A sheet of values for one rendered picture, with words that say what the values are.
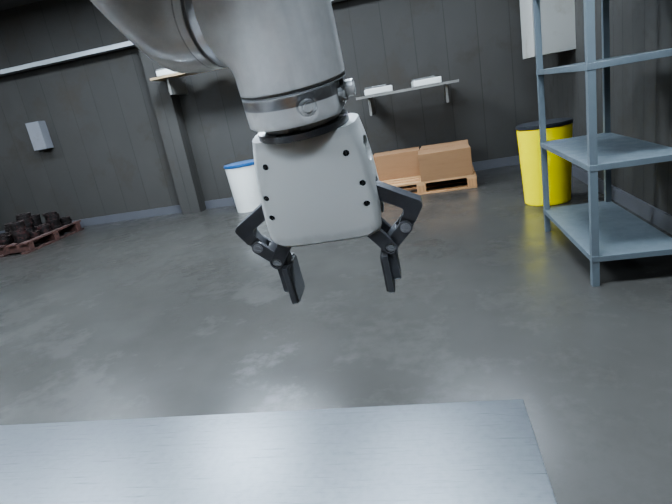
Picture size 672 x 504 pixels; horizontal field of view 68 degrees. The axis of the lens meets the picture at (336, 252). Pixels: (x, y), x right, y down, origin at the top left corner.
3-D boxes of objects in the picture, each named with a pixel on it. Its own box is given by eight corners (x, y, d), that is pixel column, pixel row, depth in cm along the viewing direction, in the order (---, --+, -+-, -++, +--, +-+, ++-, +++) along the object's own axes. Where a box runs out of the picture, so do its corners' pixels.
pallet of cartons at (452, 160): (472, 174, 670) (469, 138, 656) (480, 187, 585) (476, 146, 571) (375, 187, 697) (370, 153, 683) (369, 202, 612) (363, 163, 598)
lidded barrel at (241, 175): (275, 202, 727) (266, 156, 708) (264, 210, 677) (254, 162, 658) (241, 206, 738) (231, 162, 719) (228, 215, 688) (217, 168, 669)
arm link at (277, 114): (355, 63, 42) (362, 99, 43) (257, 85, 44) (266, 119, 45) (344, 82, 34) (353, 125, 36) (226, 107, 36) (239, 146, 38)
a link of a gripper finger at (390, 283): (411, 209, 45) (421, 272, 48) (376, 214, 45) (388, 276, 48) (411, 224, 42) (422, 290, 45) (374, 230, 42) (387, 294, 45)
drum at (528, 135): (582, 202, 448) (580, 119, 427) (525, 210, 458) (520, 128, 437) (568, 192, 492) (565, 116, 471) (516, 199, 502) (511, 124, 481)
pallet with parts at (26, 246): (86, 228, 791) (77, 200, 778) (27, 254, 671) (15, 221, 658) (39, 235, 810) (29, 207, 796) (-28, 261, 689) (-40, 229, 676)
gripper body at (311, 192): (365, 89, 42) (387, 209, 47) (253, 112, 44) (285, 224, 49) (357, 110, 36) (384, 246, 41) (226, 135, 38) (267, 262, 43)
